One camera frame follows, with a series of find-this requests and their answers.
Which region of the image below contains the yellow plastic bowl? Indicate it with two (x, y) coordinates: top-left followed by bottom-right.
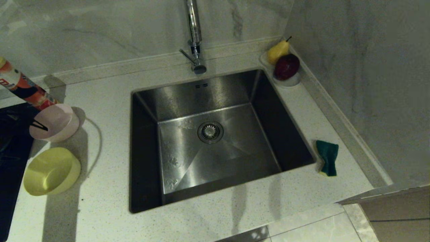
(24, 147), (82, 197)

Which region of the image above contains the dark red apple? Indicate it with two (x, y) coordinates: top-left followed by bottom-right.
(273, 54), (301, 81)

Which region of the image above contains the beige wooden cabinet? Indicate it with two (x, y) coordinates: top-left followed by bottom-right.
(336, 185), (430, 242)

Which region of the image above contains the round metal drain strainer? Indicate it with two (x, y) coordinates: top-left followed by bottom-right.
(198, 121), (224, 144)

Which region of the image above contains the pink plastic bowl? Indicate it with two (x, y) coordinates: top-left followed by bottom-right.
(29, 104), (81, 143)

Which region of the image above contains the black induction cooktop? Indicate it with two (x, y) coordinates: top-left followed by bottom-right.
(0, 103), (41, 242)

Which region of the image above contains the small white dish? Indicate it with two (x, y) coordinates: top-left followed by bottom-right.
(260, 51), (302, 88)

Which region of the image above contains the stainless steel sink basin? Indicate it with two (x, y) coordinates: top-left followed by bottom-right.
(129, 69), (317, 214)

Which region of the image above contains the orange detergent bottle yellow cap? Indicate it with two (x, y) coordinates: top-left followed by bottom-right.
(0, 56), (61, 111)

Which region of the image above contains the yellow pear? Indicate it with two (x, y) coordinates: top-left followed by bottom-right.
(267, 36), (293, 66)

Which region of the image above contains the chrome sink faucet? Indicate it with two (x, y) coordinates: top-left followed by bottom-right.
(179, 0), (207, 75)

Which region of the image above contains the green and yellow sponge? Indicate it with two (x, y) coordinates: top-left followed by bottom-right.
(315, 140), (339, 177)

